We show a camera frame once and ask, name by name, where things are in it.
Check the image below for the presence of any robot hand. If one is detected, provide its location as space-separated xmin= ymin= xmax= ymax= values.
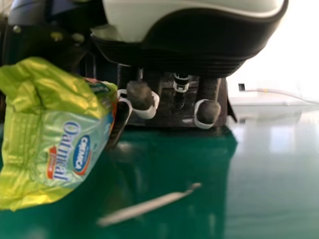
xmin=0 ymin=0 xmax=290 ymax=150

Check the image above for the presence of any yellow-green biscuit packet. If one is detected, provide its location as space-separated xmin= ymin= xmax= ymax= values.
xmin=0 ymin=56 xmax=119 ymax=212

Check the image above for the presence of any white socket strip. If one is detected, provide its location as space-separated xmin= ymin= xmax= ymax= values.
xmin=229 ymin=82 xmax=319 ymax=113

